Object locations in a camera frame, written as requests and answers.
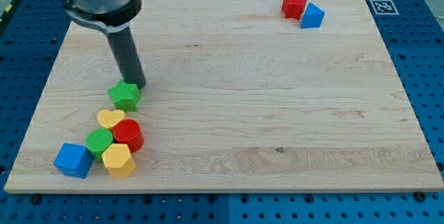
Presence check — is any wooden board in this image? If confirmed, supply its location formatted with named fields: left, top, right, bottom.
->
left=5, top=0, right=443, bottom=194

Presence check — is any green cylinder block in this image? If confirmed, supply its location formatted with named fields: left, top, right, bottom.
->
left=85, top=128, right=114, bottom=163

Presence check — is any white fiducial marker tag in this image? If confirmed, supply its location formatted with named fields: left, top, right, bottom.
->
left=369, top=0, right=399, bottom=15

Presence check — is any red cylinder block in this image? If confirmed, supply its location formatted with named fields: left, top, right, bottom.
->
left=112, top=119, right=144, bottom=153

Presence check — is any yellow heart block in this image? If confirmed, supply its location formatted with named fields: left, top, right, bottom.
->
left=97, top=109, right=126, bottom=130

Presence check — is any yellow hexagon block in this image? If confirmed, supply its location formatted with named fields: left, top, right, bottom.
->
left=101, top=144, right=136, bottom=178

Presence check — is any black cylindrical pointer tool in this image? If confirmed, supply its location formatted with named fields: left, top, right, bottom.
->
left=106, top=26, right=146, bottom=89

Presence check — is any red star block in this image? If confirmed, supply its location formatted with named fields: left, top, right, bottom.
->
left=282, top=0, right=307, bottom=20

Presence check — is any blue cube block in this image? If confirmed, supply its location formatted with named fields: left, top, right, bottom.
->
left=53, top=143, right=94, bottom=179

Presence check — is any green star block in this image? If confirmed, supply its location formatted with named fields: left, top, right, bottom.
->
left=108, top=80, right=142, bottom=112

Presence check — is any blue triangle block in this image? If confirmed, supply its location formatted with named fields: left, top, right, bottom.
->
left=300, top=3, right=325, bottom=28

